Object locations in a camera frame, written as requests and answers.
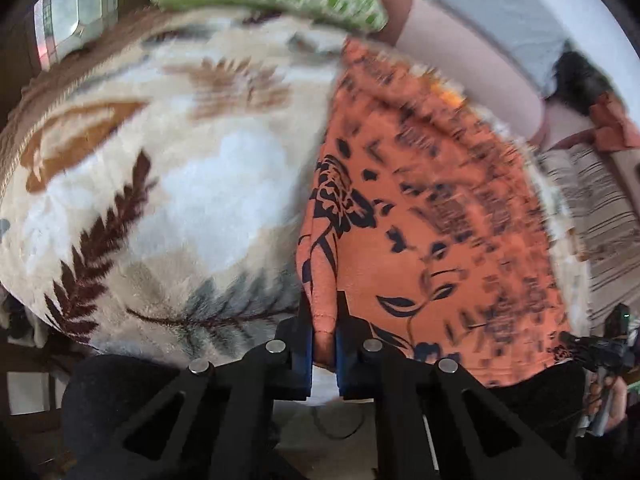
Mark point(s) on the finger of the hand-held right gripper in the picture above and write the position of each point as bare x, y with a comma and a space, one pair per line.
575, 347

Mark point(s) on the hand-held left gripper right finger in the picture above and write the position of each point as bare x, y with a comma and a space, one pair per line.
342, 366

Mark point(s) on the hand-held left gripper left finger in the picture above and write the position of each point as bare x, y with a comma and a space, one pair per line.
304, 362

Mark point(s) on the orange floral cloth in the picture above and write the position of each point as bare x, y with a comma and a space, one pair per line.
450, 235

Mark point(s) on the person's right hand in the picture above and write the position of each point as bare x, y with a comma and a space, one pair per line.
617, 402

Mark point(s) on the dark cloth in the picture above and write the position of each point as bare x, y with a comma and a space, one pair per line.
540, 410
110, 400

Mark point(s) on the striped bed sheet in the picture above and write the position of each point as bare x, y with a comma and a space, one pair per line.
600, 220

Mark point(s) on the leaf print blanket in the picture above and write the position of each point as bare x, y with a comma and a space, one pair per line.
200, 185

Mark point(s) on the crumpled orange cloth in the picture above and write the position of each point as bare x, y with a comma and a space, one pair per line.
615, 125

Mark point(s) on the window with wooden frame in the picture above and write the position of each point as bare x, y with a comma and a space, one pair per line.
65, 15

